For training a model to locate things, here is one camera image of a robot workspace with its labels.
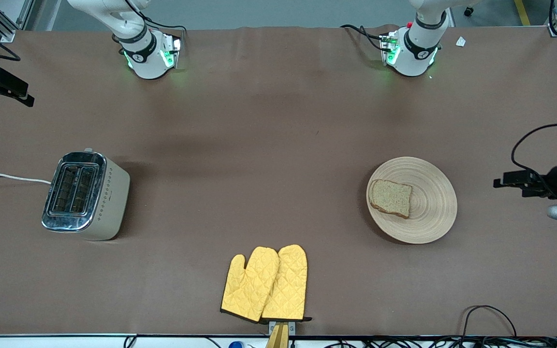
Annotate white toaster power cable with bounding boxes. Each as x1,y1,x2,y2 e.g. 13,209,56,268
0,173,52,185

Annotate silver two-slot toaster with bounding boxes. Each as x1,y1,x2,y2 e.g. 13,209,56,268
42,151,131,241

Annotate brown table cover mat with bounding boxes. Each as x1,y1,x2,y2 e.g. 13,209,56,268
0,25,557,337

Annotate black cable bundle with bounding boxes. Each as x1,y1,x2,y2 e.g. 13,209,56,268
324,336,557,348

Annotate brown toast slice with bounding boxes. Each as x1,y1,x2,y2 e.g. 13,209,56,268
368,179,413,219

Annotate grey metal bracket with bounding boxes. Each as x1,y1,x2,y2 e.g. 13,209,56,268
268,320,296,336

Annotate round wooden plate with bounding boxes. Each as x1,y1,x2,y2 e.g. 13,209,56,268
366,156,458,245

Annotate black arm base cable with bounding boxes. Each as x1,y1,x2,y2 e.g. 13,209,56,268
340,24,386,52

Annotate yellow quilted oven mitt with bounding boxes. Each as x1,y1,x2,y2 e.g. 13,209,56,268
261,244,312,322
220,246,280,323

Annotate looped black cable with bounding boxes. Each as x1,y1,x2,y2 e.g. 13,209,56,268
461,305,518,339

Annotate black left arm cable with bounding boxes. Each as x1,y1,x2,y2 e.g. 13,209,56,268
511,122,557,171

